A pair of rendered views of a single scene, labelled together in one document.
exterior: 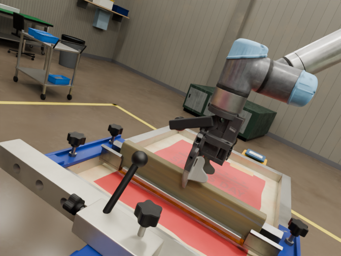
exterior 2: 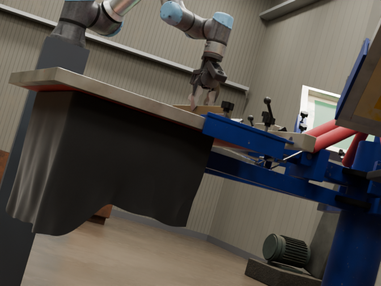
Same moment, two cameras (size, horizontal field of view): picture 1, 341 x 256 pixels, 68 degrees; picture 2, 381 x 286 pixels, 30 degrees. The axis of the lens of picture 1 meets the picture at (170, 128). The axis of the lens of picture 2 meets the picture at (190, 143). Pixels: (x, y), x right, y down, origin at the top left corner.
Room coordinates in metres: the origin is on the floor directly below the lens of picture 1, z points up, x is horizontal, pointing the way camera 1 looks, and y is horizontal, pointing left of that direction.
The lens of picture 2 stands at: (2.40, 1.61, 0.75)
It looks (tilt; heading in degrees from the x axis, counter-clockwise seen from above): 4 degrees up; 223
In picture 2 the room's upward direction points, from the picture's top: 16 degrees clockwise
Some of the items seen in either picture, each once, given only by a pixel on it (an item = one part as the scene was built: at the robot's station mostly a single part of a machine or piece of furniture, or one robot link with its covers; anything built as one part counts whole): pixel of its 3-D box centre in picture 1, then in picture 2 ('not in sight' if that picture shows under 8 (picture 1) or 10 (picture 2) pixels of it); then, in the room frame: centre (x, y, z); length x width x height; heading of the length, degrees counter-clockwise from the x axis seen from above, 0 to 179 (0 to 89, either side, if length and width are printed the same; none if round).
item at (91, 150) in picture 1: (91, 156); (242, 135); (0.65, 0.19, 0.98); 0.30 x 0.05 x 0.07; 160
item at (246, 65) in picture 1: (243, 68); (219, 29); (0.58, -0.11, 1.35); 0.09 x 0.08 x 0.11; 88
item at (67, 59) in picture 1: (70, 52); not in sight; (6.47, 3.06, 0.36); 0.58 x 0.57 x 0.72; 58
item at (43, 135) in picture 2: not in sight; (38, 157); (1.05, -0.26, 0.74); 0.45 x 0.03 x 0.43; 70
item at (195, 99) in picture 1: (229, 110); not in sight; (6.31, -1.26, 0.34); 1.79 x 1.58 x 0.68; 59
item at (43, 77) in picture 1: (48, 63); not in sight; (3.88, 2.14, 0.46); 0.98 x 0.57 x 0.93; 58
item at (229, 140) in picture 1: (217, 134); (207, 72); (0.58, -0.11, 1.19); 0.09 x 0.08 x 0.12; 70
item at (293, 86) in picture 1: (282, 83); (197, 27); (0.59, -0.20, 1.34); 0.11 x 0.11 x 0.08; 88
